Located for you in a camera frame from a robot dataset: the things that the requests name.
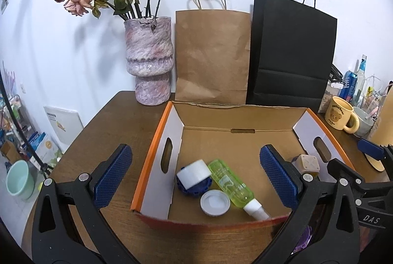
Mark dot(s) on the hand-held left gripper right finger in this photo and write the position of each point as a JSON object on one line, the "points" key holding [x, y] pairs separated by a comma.
{"points": [[279, 181]]}

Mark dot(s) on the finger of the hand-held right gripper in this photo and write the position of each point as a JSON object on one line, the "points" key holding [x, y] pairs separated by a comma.
{"points": [[370, 147], [340, 167]]}

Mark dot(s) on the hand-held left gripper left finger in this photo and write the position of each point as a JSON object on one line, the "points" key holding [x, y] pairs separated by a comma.
{"points": [[112, 178]]}

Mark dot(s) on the beige wooden cube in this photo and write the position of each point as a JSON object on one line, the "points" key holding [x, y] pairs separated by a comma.
{"points": [[307, 164]]}

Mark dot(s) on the green spray bottle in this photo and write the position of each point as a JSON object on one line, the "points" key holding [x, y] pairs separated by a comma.
{"points": [[230, 184]]}

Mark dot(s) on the orange-edged cardboard box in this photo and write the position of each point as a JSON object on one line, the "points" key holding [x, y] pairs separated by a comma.
{"points": [[239, 144]]}

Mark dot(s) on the small white lid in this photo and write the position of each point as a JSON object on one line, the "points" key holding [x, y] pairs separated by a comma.
{"points": [[215, 204]]}

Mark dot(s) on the white jar with blue lid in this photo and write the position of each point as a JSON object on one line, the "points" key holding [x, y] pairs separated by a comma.
{"points": [[193, 173]]}

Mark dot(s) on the blue jar lid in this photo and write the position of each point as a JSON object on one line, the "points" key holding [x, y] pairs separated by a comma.
{"points": [[196, 192]]}

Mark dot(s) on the grey cup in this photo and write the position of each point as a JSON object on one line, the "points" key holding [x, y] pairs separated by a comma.
{"points": [[365, 124]]}

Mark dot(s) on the beige wooden board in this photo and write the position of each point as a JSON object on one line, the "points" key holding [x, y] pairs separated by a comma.
{"points": [[385, 123]]}

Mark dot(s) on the cream bear mug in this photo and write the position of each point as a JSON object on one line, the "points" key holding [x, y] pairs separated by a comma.
{"points": [[336, 115]]}

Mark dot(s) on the blue drink can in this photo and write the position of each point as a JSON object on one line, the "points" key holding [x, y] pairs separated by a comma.
{"points": [[348, 86]]}

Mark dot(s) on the purple plastic toy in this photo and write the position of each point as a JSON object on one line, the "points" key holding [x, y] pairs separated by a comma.
{"points": [[302, 242]]}

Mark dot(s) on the clear glass bottle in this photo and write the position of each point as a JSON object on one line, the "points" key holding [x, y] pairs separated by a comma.
{"points": [[360, 80]]}

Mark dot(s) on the white and blue carton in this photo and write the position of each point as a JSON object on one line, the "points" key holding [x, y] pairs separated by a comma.
{"points": [[44, 149]]}

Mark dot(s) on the mint green bucket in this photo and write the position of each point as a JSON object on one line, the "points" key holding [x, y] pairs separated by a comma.
{"points": [[20, 181]]}

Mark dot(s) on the black stand pole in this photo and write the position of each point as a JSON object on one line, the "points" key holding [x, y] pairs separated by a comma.
{"points": [[18, 129]]}

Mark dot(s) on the black paper bag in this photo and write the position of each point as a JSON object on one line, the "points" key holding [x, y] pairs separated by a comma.
{"points": [[291, 52]]}

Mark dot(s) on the pink textured vase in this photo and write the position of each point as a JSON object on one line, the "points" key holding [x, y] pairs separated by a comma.
{"points": [[149, 55]]}

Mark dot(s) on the brown paper bag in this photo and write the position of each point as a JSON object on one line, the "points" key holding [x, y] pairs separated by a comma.
{"points": [[211, 55]]}

